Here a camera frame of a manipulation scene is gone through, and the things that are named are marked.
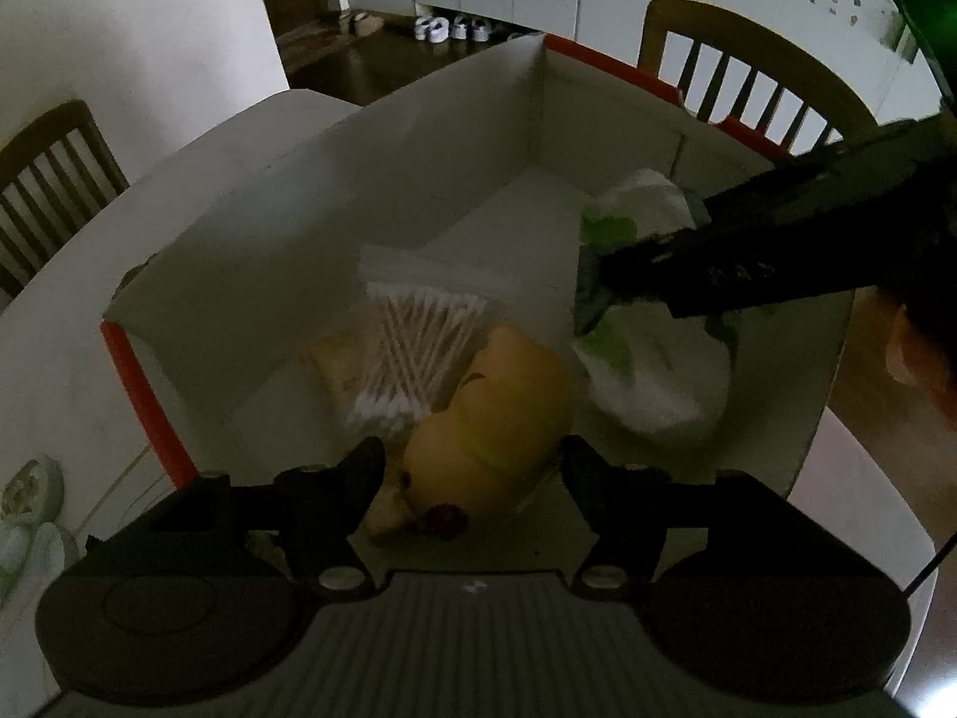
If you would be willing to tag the green white tube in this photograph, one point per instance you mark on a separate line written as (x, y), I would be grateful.
(30, 557)

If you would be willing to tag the brown wooden chair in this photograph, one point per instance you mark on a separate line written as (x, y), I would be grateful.
(56, 134)
(748, 37)

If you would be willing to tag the red shoe box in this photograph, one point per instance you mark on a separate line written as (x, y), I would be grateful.
(299, 224)

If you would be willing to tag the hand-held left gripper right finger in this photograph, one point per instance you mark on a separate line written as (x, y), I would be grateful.
(583, 467)

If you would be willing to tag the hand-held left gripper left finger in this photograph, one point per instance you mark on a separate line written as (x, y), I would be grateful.
(366, 467)

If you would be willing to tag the yellow plush toy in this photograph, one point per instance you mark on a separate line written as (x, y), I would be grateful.
(501, 404)

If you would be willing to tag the white green wet wipes pack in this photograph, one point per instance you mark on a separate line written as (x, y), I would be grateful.
(658, 374)

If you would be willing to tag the cotton swab bag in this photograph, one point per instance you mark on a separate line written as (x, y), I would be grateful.
(419, 344)

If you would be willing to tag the person's right hand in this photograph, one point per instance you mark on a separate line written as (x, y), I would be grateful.
(927, 359)

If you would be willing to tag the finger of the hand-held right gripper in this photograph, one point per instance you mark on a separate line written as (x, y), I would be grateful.
(748, 273)
(822, 179)

